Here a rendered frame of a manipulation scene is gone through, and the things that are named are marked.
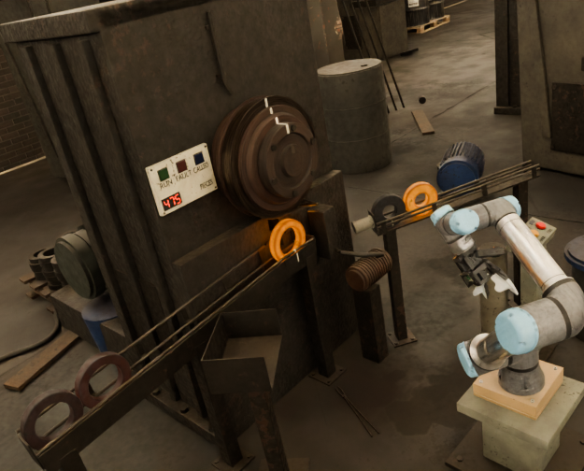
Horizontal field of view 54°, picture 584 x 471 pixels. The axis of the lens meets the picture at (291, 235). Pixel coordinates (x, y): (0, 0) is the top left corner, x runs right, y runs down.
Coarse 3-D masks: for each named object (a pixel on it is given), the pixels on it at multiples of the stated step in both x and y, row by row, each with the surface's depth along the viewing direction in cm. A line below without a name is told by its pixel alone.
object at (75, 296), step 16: (64, 240) 302; (80, 240) 301; (64, 256) 307; (80, 256) 296; (64, 272) 318; (80, 272) 301; (96, 272) 299; (64, 288) 346; (80, 288) 312; (96, 288) 303; (64, 304) 330; (80, 304) 325; (64, 320) 342; (80, 320) 322; (112, 320) 302; (80, 336) 336; (112, 336) 298; (128, 352) 292
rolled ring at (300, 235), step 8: (280, 224) 230; (288, 224) 232; (296, 224) 235; (272, 232) 230; (280, 232) 229; (296, 232) 239; (304, 232) 240; (272, 240) 229; (296, 240) 240; (304, 240) 241; (272, 248) 230; (280, 256) 232
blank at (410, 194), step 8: (416, 184) 253; (424, 184) 252; (408, 192) 253; (416, 192) 253; (424, 192) 254; (432, 192) 255; (408, 200) 254; (424, 200) 259; (432, 200) 256; (408, 208) 256; (424, 208) 257
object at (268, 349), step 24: (240, 312) 200; (264, 312) 198; (216, 336) 193; (240, 336) 205; (264, 336) 203; (216, 360) 177; (240, 360) 176; (264, 360) 192; (216, 384) 182; (240, 384) 180; (264, 384) 179; (264, 408) 201; (264, 432) 206
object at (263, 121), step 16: (288, 112) 215; (256, 128) 205; (240, 144) 203; (256, 144) 203; (240, 160) 202; (256, 160) 205; (240, 176) 205; (256, 176) 206; (256, 192) 210; (304, 192) 230; (272, 208) 218
